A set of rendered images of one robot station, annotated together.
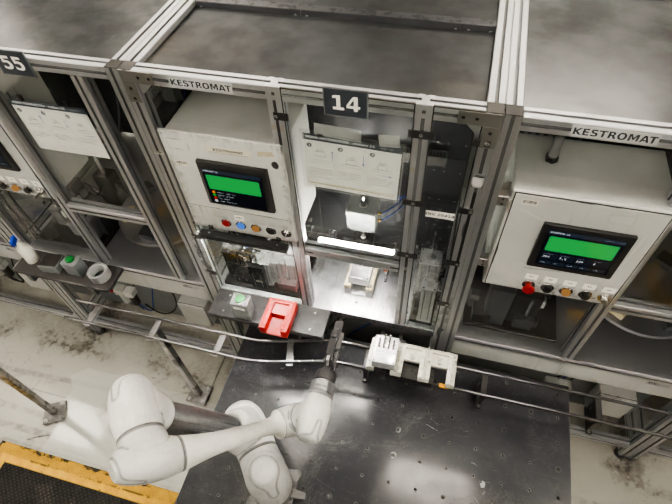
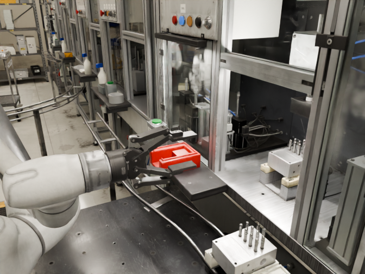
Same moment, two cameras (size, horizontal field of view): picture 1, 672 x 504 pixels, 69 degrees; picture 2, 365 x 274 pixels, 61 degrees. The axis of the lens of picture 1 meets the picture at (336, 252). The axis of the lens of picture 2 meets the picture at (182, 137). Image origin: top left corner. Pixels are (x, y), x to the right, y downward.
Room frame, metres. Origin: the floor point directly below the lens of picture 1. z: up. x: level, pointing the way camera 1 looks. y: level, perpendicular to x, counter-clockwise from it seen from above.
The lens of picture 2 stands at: (0.39, -0.50, 1.47)
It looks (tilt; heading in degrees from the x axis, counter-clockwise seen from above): 23 degrees down; 45
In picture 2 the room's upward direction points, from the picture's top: straight up
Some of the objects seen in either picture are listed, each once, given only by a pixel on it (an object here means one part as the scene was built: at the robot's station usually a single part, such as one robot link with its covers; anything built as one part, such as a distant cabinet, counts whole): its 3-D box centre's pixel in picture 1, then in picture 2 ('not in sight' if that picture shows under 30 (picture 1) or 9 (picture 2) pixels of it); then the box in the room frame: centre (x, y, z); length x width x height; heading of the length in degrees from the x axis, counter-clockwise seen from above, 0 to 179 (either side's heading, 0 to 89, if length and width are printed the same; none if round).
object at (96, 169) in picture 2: (322, 389); (95, 170); (0.69, 0.08, 1.12); 0.09 x 0.06 x 0.09; 72
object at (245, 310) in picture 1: (243, 304); (159, 135); (1.17, 0.42, 0.97); 0.08 x 0.08 x 0.12; 72
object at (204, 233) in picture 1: (243, 238); (178, 36); (1.21, 0.35, 1.37); 0.36 x 0.04 x 0.04; 72
